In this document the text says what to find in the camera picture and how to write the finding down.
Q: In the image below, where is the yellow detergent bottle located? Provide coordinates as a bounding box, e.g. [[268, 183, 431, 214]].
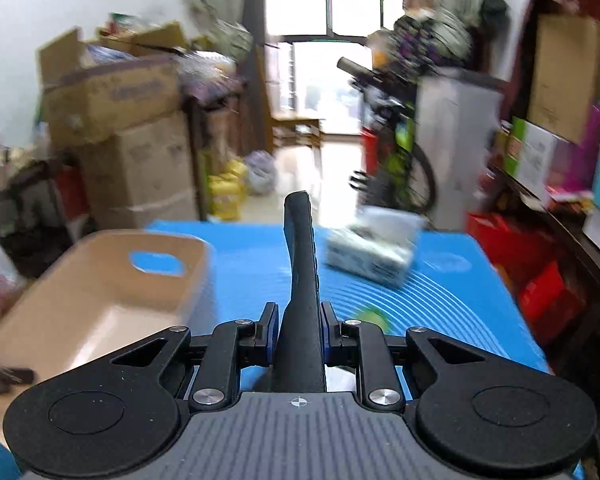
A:
[[224, 159, 249, 187], [208, 174, 242, 221]]

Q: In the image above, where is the black remote control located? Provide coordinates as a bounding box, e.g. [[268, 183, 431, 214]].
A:
[[272, 191, 327, 394]]

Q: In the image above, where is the printed cardboard box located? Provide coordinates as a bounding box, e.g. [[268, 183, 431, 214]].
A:
[[37, 27, 182, 147]]

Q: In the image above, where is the white tissue pack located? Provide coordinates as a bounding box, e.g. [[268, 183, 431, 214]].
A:
[[326, 206, 428, 289]]

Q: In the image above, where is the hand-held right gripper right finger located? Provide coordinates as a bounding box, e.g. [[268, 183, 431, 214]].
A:
[[320, 301, 487, 408]]

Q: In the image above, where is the green and white box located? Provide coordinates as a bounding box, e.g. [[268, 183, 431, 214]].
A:
[[505, 116, 572, 194]]

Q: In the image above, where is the red bag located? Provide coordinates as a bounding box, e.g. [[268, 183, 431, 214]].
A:
[[467, 211, 583, 343]]

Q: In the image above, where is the tall cardboard box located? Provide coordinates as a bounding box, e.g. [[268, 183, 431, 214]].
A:
[[526, 12, 600, 145]]

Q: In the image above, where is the black metal rack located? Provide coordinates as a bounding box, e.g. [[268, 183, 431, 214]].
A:
[[0, 159, 90, 277]]

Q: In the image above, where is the green bicycle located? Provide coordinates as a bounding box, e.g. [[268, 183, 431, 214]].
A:
[[337, 57, 439, 212]]

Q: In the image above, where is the pile of clothes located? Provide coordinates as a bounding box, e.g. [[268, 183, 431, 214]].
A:
[[394, 7, 477, 70]]

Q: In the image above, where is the translucent plastic bag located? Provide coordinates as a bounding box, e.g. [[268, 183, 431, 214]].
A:
[[245, 150, 279, 196]]

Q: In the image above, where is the white chest freezer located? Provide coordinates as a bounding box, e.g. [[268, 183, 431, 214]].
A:
[[414, 72, 507, 202]]

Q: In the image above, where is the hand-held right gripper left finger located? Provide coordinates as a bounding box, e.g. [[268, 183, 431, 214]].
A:
[[111, 302, 281, 408]]

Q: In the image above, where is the dark wooden table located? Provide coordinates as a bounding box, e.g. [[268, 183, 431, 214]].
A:
[[186, 92, 248, 221]]

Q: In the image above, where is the blue silicone mat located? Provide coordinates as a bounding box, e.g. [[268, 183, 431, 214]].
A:
[[0, 219, 587, 480]]

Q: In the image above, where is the beige plastic storage basket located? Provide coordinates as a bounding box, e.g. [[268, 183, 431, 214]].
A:
[[0, 230, 216, 433]]

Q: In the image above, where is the wooden chair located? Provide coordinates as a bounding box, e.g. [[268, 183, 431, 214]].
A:
[[255, 45, 327, 152]]

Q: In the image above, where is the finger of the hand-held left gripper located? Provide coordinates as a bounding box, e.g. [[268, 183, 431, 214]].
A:
[[0, 368, 34, 396]]

